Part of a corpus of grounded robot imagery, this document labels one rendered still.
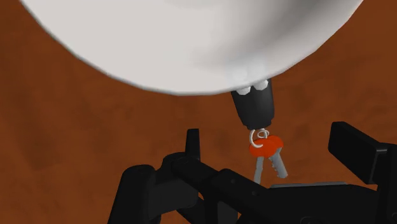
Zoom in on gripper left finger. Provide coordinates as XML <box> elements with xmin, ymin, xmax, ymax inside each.
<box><xmin>106</xmin><ymin>128</ymin><xmax>271</xmax><ymax>224</ymax></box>

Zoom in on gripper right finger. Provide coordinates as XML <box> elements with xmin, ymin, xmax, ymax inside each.
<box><xmin>328</xmin><ymin>121</ymin><xmax>397</xmax><ymax>224</ymax></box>

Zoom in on orange keys with black fob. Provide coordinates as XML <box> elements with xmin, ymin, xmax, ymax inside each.
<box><xmin>230</xmin><ymin>78</ymin><xmax>289</xmax><ymax>185</ymax></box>

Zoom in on large white bowl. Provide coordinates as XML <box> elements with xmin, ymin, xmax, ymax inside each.
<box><xmin>19</xmin><ymin>0</ymin><xmax>365</xmax><ymax>97</ymax></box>

